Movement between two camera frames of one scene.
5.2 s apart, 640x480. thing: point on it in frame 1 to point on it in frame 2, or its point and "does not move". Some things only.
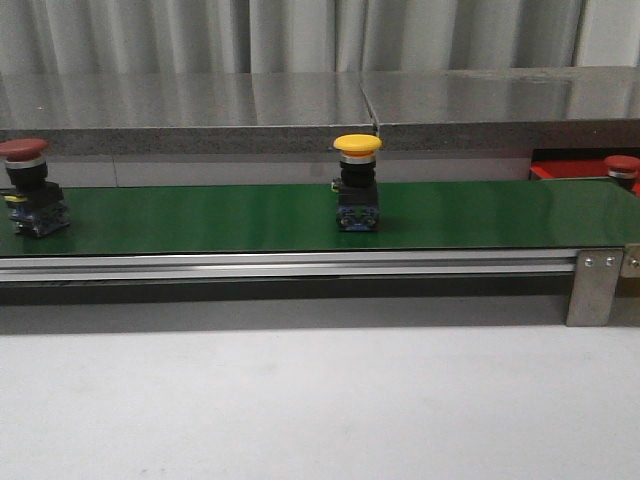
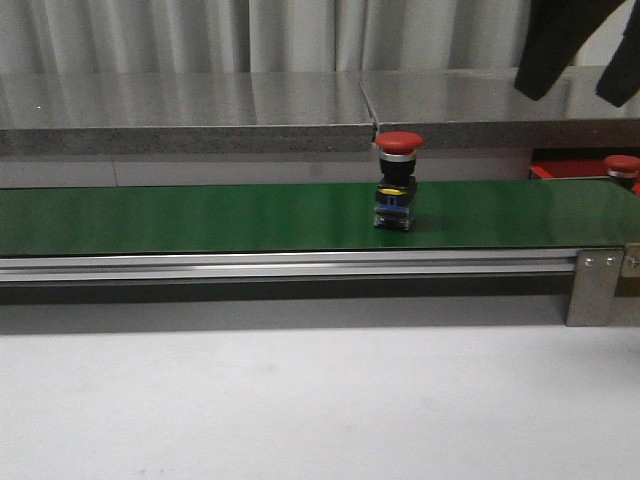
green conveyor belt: x=462 y=215 does not move
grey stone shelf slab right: x=563 y=107 does not move
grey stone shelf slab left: x=185 y=113 does not move
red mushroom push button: x=37 y=205 to x=395 y=196
